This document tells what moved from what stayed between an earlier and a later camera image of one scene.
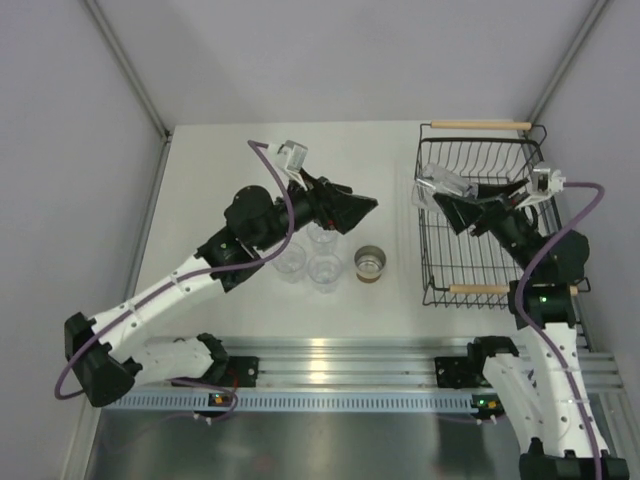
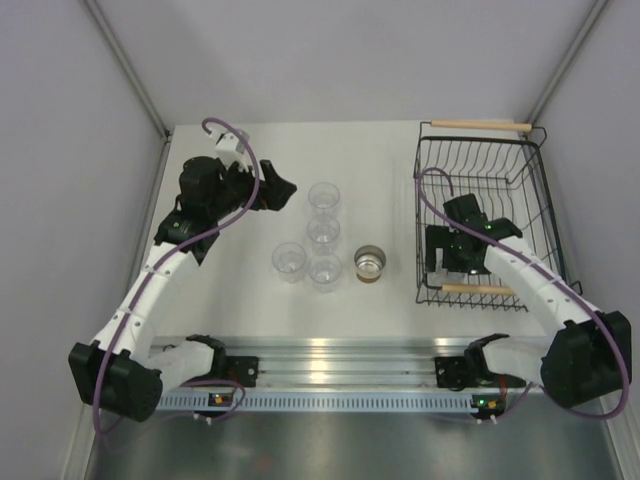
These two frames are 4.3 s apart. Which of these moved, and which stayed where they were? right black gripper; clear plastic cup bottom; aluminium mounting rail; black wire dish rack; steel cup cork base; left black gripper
Moved: right black gripper; black wire dish rack; left black gripper
Stayed: clear plastic cup bottom; aluminium mounting rail; steel cup cork base
